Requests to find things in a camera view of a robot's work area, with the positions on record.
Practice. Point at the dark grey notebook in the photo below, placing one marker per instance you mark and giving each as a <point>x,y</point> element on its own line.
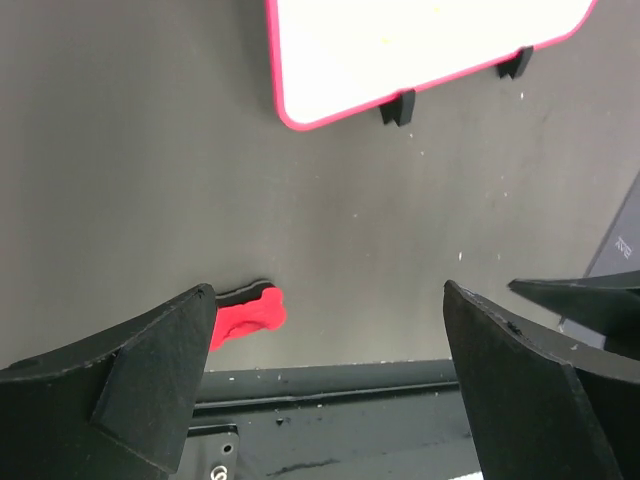
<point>617,253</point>

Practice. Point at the red bone-shaped eraser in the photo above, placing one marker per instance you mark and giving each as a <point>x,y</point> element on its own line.
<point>252,308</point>

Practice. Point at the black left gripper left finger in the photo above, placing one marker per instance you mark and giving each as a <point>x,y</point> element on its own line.
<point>115,405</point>

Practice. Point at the black whiteboard foot clip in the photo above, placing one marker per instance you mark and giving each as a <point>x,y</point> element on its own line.
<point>400,109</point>
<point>515,67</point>

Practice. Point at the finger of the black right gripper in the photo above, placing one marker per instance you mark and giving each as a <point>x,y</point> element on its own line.
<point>607,305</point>

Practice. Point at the pink framed whiteboard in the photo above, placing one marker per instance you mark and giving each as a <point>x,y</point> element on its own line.
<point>333,59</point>

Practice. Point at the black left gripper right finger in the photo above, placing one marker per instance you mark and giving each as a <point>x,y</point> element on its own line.
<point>540,404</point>

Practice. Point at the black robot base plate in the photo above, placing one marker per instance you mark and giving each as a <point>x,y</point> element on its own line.
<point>397,420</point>

